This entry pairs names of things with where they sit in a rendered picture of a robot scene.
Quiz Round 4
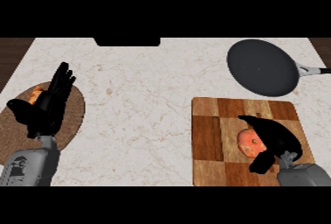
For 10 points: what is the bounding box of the wooden checkered cutting board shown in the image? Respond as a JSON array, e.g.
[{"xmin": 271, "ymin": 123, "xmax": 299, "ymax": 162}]
[{"xmin": 191, "ymin": 96, "xmax": 317, "ymax": 187}]

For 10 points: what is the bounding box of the orange vegetable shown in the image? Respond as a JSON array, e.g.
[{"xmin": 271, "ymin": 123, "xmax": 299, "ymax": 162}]
[{"xmin": 27, "ymin": 85, "xmax": 46, "ymax": 105}]

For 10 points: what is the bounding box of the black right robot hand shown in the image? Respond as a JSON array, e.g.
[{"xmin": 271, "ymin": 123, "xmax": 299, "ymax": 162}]
[{"xmin": 237, "ymin": 115, "xmax": 305, "ymax": 175}]

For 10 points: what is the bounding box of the orange squash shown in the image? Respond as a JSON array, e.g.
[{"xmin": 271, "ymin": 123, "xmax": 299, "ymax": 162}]
[{"xmin": 237, "ymin": 128, "xmax": 269, "ymax": 159}]

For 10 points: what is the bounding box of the black appliance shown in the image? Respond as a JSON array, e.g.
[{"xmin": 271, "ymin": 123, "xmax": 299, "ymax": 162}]
[{"xmin": 94, "ymin": 37, "xmax": 162, "ymax": 47}]

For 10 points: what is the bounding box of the brown round placemat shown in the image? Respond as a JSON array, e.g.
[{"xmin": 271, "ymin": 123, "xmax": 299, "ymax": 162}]
[{"xmin": 0, "ymin": 80, "xmax": 88, "ymax": 166}]

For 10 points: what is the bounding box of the dark grey frying pan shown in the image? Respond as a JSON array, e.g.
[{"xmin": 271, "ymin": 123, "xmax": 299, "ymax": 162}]
[{"xmin": 227, "ymin": 38, "xmax": 331, "ymax": 98}]

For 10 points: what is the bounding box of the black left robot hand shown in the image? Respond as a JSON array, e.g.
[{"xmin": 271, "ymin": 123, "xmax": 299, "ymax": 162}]
[{"xmin": 5, "ymin": 61, "xmax": 79, "ymax": 140}]

